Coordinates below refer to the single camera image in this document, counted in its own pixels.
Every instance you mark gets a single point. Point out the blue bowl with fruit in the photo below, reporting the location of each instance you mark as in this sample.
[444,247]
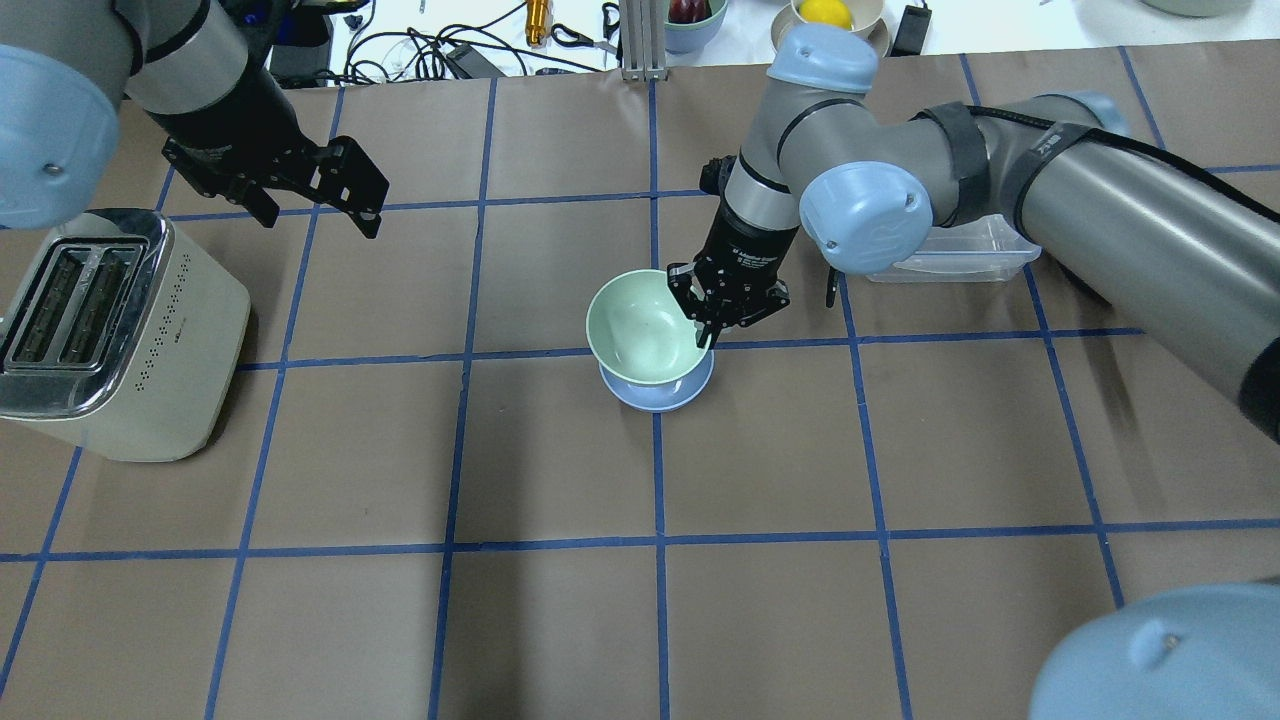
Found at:
[689,26]

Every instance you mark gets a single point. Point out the green bowl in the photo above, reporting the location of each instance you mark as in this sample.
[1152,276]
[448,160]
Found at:
[637,332]

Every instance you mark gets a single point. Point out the orange screwdriver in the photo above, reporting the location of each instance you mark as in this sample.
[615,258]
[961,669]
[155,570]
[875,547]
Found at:
[537,22]

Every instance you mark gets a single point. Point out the clear plastic container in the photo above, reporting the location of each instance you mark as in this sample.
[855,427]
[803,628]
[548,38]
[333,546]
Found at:
[986,250]

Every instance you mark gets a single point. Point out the beige bowl with lemon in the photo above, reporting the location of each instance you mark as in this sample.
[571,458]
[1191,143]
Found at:
[864,19]

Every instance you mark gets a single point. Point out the black gripper green side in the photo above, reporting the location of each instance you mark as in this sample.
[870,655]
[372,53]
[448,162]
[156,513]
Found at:
[747,247]

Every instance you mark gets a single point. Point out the robot arm by green bowl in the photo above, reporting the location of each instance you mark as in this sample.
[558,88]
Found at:
[1189,259]

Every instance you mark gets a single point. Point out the black gripper toaster side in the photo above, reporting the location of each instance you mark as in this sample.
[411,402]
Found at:
[228,112]

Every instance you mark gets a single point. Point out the black scissors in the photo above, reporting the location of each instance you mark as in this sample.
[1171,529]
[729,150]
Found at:
[606,39]

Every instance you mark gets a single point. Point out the robot arm by toaster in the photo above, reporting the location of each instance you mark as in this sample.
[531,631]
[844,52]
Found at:
[198,69]

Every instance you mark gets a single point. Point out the black power adapter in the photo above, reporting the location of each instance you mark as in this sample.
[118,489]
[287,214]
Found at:
[463,62]

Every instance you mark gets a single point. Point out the cream toaster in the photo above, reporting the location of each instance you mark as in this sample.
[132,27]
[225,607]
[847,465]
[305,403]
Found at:
[122,338]

